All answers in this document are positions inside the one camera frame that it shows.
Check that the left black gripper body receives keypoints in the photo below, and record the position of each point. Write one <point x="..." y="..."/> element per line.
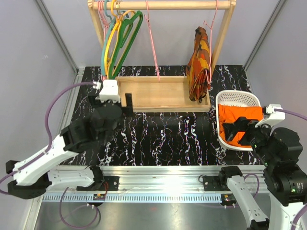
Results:
<point x="98" y="104"/>

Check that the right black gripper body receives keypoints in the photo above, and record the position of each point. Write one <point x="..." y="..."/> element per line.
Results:
<point x="260" y="136"/>

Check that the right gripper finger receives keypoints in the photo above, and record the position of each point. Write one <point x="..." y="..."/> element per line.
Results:
<point x="231" y="129"/>
<point x="245" y="140"/>

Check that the pink wire hanger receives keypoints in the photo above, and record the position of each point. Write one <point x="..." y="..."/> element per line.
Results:
<point x="147" y="17"/>
<point x="211" y="43"/>

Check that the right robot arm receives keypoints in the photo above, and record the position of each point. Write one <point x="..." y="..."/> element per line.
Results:
<point x="278" y="150"/>

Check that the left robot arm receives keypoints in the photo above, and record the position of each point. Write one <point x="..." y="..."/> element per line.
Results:
<point x="36" y="175"/>

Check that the yellow plastic hanger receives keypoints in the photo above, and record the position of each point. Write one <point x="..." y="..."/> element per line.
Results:
<point x="120" y="16"/>

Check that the camouflage orange trousers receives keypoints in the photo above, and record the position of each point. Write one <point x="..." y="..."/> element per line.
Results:
<point x="198" y="67"/>

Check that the green plastic hanger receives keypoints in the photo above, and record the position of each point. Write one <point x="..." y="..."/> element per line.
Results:
<point x="129" y="27"/>

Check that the teal plastic hanger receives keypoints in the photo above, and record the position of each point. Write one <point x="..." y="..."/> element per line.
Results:
<point x="107" y="43"/>

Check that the white plastic basket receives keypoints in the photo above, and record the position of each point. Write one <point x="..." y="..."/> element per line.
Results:
<point x="238" y="99"/>

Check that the wooden clothes rack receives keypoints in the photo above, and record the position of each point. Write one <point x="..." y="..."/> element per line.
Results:
<point x="171" y="94"/>

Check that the black marble mat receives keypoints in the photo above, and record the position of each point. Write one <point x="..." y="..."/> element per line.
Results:
<point x="169" y="139"/>

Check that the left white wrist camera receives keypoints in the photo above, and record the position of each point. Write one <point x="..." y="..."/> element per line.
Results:
<point x="108" y="91"/>

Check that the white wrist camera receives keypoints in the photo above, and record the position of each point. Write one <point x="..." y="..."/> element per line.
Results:
<point x="270" y="116"/>
<point x="108" y="91"/>

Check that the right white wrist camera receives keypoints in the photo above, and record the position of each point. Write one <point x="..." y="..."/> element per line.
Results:
<point x="270" y="116"/>

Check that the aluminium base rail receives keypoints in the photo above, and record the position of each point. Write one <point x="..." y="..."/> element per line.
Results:
<point x="151" y="184"/>

